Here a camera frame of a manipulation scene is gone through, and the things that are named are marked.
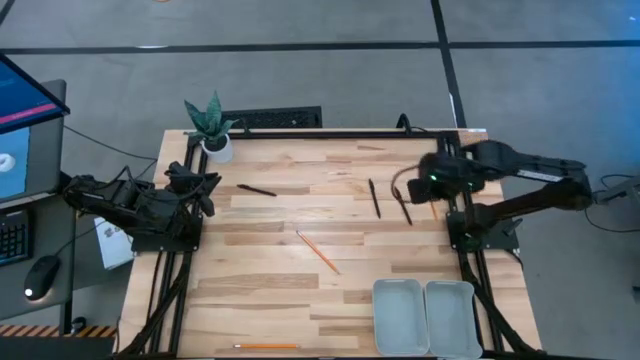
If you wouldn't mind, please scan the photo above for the grey stand foot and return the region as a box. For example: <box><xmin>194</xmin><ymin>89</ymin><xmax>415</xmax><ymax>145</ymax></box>
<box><xmin>593</xmin><ymin>173</ymin><xmax>640</xmax><ymax>206</ymax></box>

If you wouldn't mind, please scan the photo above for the light grey plastic bin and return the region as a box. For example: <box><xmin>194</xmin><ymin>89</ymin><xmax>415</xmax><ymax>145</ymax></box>
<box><xmin>371</xmin><ymin>277</ymin><xmax>432</xmax><ymax>358</ymax></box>
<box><xmin>423</xmin><ymin>278</ymin><xmax>484</xmax><ymax>360</ymax></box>

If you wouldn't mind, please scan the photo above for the grey desk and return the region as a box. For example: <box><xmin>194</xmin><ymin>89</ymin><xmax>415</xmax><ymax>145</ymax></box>
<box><xmin>0</xmin><ymin>171</ymin><xmax>78</xmax><ymax>323</ymax></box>

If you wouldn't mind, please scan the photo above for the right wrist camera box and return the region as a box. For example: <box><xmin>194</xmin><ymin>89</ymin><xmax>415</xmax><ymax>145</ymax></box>
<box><xmin>405</xmin><ymin>177</ymin><xmax>433</xmax><ymax>205</ymax></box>

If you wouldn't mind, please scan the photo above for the black looped floor cable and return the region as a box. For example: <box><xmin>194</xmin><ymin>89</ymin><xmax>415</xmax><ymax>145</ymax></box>
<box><xmin>583</xmin><ymin>172</ymin><xmax>640</xmax><ymax>236</ymax></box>

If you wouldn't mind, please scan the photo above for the white paper booklet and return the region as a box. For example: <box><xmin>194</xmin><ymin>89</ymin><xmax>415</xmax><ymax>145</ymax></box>
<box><xmin>92</xmin><ymin>215</ymin><xmax>138</xmax><ymax>272</ymax></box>

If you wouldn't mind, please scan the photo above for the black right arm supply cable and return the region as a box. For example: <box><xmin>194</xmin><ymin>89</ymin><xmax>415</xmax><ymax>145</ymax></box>
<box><xmin>395</xmin><ymin>112</ymin><xmax>429</xmax><ymax>137</ymax></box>

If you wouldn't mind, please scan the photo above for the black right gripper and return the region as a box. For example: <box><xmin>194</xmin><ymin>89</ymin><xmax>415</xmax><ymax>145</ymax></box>
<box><xmin>418</xmin><ymin>150</ymin><xmax>488</xmax><ymax>205</ymax></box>

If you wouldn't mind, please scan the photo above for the black perforated panel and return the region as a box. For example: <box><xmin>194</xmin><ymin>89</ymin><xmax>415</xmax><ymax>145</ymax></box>
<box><xmin>220</xmin><ymin>104</ymin><xmax>325</xmax><ymax>131</ymax></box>

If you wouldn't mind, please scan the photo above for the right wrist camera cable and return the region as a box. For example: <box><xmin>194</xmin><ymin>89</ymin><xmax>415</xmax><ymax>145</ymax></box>
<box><xmin>390</xmin><ymin>164</ymin><xmax>423</xmax><ymax>204</ymax></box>

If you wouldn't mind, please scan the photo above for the black pen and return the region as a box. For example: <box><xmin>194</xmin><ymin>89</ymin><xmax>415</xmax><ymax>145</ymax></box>
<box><xmin>235</xmin><ymin>182</ymin><xmax>279</xmax><ymax>199</ymax></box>
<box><xmin>392</xmin><ymin>185</ymin><xmax>415</xmax><ymax>228</ymax></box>
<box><xmin>367</xmin><ymin>177</ymin><xmax>383</xmax><ymax>221</ymax></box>

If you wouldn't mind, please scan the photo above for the hazard striped strip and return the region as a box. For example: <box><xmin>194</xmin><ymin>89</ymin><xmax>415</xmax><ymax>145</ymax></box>
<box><xmin>0</xmin><ymin>323</ymin><xmax>120</xmax><ymax>340</ymax></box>

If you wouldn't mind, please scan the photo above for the black computer mouse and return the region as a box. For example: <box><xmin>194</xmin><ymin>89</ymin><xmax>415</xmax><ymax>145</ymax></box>
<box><xmin>22</xmin><ymin>253</ymin><xmax>63</xmax><ymax>303</ymax></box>

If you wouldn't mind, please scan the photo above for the black aluminium rail frame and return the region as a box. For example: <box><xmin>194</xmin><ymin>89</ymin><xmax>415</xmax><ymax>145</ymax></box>
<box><xmin>115</xmin><ymin>127</ymin><xmax>546</xmax><ymax>360</ymax></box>

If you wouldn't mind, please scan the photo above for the grey framed monitor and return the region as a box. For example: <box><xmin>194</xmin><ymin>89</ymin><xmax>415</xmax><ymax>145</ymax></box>
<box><xmin>0</xmin><ymin>78</ymin><xmax>68</xmax><ymax>206</ymax></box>

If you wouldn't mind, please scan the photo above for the snake plant in white pot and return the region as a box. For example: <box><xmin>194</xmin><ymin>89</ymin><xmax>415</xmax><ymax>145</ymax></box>
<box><xmin>182</xmin><ymin>89</ymin><xmax>239</xmax><ymax>164</ymax></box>

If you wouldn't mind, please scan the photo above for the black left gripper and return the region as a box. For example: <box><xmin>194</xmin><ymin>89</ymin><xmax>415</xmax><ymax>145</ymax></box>
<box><xmin>166</xmin><ymin>172</ymin><xmax>223</xmax><ymax>218</ymax></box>

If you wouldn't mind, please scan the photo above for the black keyboard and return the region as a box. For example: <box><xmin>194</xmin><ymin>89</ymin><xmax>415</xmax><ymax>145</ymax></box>
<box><xmin>0</xmin><ymin>208</ymin><xmax>36</xmax><ymax>268</ymax></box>

